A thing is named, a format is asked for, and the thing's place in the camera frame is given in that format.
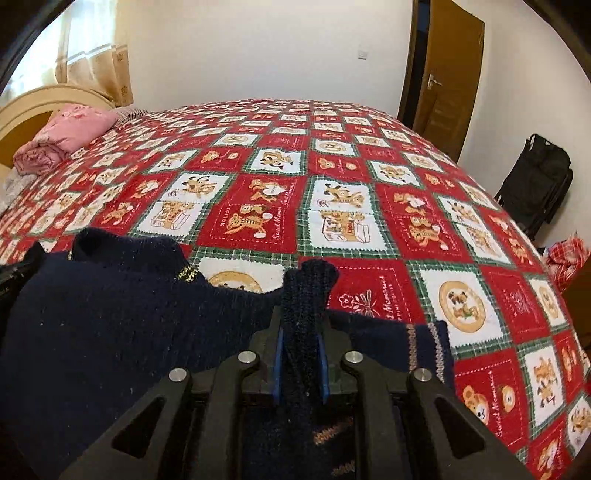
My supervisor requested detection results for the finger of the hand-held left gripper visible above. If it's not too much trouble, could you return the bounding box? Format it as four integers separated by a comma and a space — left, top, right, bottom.
0, 243, 46, 301

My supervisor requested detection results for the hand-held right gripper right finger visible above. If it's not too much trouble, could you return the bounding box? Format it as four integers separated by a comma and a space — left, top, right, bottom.
318, 307, 536, 480

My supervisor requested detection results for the brown wooden door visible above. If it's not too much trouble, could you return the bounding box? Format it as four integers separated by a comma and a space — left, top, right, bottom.
412, 0, 485, 162

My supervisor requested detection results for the folded pink quilt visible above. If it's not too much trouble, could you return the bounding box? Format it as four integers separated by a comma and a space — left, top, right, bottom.
13, 104, 120, 175

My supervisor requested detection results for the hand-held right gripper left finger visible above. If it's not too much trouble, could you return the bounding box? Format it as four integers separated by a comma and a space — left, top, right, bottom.
60, 305, 284, 480

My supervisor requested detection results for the navy patterned knit sweater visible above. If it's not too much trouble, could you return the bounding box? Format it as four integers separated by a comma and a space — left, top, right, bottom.
0, 227, 455, 480

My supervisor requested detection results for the grey floral pillow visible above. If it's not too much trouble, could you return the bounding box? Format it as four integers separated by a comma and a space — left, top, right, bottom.
0, 172, 38, 217

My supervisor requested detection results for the brown wooden cabinet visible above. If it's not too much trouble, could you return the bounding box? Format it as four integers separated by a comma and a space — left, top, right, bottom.
563, 268, 591, 352

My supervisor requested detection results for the pink striped pillow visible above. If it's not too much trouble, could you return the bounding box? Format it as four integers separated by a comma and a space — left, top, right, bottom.
113, 105, 151, 125

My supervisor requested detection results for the cream wooden headboard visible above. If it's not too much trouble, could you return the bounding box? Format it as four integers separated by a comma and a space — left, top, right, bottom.
0, 85, 114, 169

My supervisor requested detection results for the beige patterned curtain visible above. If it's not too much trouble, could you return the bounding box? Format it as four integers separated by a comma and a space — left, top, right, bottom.
14, 0, 134, 107

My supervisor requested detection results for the red plaid cloth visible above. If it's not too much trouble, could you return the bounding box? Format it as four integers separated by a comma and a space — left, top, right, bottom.
545, 233, 591, 291

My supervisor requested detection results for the red printed bed blanket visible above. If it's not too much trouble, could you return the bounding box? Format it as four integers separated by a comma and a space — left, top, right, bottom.
0, 98, 591, 480

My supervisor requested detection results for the black luggage bag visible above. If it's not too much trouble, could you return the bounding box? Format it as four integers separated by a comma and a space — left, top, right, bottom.
495, 134, 574, 241

